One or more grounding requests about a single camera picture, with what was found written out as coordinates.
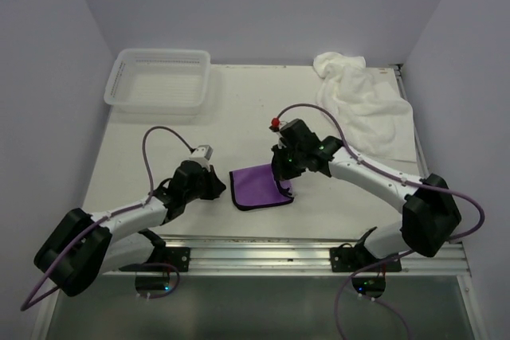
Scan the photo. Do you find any purple and black towel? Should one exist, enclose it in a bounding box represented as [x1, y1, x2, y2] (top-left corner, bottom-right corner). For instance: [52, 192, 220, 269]
[229, 164, 294, 211]

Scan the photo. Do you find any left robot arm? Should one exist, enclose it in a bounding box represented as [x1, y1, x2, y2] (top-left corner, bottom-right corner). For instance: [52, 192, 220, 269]
[33, 160, 226, 297]

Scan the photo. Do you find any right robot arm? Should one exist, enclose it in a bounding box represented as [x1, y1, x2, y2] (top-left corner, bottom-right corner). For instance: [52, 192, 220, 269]
[269, 119, 461, 271]

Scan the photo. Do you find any white towel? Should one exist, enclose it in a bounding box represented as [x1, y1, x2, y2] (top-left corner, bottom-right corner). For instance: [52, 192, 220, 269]
[313, 52, 415, 162]

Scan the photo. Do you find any white plastic basket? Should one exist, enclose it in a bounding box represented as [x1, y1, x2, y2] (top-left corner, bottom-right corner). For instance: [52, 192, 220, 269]
[104, 49, 210, 115]

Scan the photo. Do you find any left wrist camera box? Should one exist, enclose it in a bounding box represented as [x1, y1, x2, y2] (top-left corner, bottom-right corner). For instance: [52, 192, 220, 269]
[189, 145, 214, 168]

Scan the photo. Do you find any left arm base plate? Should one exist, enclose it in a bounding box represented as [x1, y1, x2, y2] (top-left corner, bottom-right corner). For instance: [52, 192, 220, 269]
[120, 247, 190, 272]

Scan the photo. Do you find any aluminium mounting rail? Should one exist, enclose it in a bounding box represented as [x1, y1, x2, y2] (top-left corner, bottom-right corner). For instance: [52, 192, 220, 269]
[103, 238, 471, 277]

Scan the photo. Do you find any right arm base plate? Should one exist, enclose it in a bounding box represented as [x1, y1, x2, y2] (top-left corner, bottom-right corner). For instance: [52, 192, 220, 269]
[328, 243, 402, 273]

